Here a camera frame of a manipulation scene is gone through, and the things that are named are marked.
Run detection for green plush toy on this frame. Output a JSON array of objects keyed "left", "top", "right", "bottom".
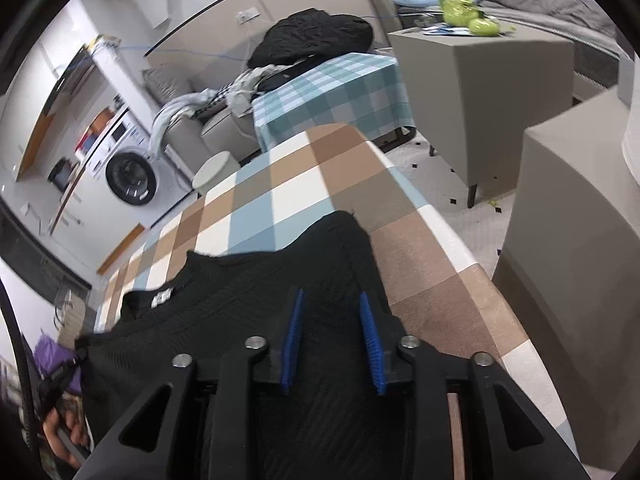
[{"left": 437, "top": 0, "right": 501, "bottom": 37}]

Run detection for white washing machine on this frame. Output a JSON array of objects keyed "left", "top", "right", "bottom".
[{"left": 82, "top": 110, "right": 196, "bottom": 208}]

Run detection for black cooking pot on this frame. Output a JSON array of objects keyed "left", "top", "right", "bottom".
[{"left": 47, "top": 157, "right": 76, "bottom": 192}]

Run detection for beige sofa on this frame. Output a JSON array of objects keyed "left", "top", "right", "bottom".
[{"left": 142, "top": 10, "right": 401, "bottom": 166}]

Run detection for grey quilt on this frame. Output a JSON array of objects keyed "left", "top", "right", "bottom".
[{"left": 477, "top": 0, "right": 618, "bottom": 38}]

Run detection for person's left hand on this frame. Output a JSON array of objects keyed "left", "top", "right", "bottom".
[{"left": 42, "top": 407, "right": 93, "bottom": 463}]

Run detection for black quilted jacket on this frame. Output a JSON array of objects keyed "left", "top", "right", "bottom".
[{"left": 248, "top": 9, "right": 375, "bottom": 68}]

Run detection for grey white garment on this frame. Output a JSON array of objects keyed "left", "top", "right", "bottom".
[{"left": 150, "top": 87, "right": 216, "bottom": 153}]

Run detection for teal checked covered table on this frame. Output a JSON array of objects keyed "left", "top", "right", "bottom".
[{"left": 251, "top": 52, "right": 417, "bottom": 153}]

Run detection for grey cushion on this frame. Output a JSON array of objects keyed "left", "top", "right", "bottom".
[{"left": 142, "top": 67, "right": 196, "bottom": 103}]

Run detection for brown blue checked tablecloth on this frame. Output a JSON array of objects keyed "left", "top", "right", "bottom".
[{"left": 95, "top": 122, "right": 581, "bottom": 480}]

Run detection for light grey garment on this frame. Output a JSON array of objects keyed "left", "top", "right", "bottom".
[{"left": 227, "top": 64, "right": 286, "bottom": 111}]

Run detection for white wall cabinets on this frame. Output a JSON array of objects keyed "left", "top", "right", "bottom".
[{"left": 15, "top": 45, "right": 101, "bottom": 183}]

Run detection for round white stool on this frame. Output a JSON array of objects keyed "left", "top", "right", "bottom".
[{"left": 192, "top": 152, "right": 241, "bottom": 195}]

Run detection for white base cabinets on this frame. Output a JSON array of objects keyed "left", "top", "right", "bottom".
[{"left": 47, "top": 160, "right": 151, "bottom": 241}]

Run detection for black knit sweater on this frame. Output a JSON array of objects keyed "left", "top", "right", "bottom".
[{"left": 75, "top": 210, "right": 416, "bottom": 480}]

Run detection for black cable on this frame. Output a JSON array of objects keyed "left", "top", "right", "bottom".
[{"left": 0, "top": 280, "right": 38, "bottom": 456}]

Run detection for woven laundry basket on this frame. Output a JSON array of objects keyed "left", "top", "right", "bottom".
[{"left": 52, "top": 287, "right": 96, "bottom": 346}]

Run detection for beige side table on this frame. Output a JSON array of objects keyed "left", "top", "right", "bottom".
[{"left": 387, "top": 22, "right": 576, "bottom": 208}]

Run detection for black white houndstooth pillow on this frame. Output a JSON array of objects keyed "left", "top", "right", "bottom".
[{"left": 192, "top": 85, "right": 236, "bottom": 116}]

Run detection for purple bag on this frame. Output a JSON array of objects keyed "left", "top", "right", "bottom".
[{"left": 32, "top": 335, "right": 83, "bottom": 396}]

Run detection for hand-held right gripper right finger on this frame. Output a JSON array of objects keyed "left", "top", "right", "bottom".
[{"left": 359, "top": 291, "right": 593, "bottom": 480}]

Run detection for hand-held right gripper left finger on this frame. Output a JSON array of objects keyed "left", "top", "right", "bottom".
[{"left": 75, "top": 287, "right": 306, "bottom": 480}]

